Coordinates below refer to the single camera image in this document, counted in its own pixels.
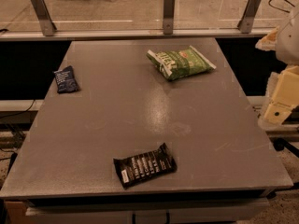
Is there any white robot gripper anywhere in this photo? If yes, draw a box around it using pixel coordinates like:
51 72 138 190
255 4 299 125

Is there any black rxbar chocolate bar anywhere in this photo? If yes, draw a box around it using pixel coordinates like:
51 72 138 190
113 143 178 189

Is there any green jalapeno chip bag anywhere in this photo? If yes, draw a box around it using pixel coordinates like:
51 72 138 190
147 46 216 81

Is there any dark blue snack pouch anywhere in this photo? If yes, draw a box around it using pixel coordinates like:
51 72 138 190
54 65 79 93

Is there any clear acrylic barrier panel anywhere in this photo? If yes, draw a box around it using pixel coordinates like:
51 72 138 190
0 0 299 32

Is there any right metal barrier bracket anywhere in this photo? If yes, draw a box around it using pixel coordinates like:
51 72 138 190
237 0 262 34

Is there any metal barrier bracket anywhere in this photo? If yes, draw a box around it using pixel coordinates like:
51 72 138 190
237 0 262 34
163 0 175 35
30 0 57 36

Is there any middle metal barrier bracket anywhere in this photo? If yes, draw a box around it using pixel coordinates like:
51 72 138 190
163 0 175 35

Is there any left metal barrier bracket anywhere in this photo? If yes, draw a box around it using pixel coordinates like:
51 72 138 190
30 0 57 36

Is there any black cable at left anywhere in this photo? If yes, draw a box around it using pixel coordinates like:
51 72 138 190
0 99 36 120

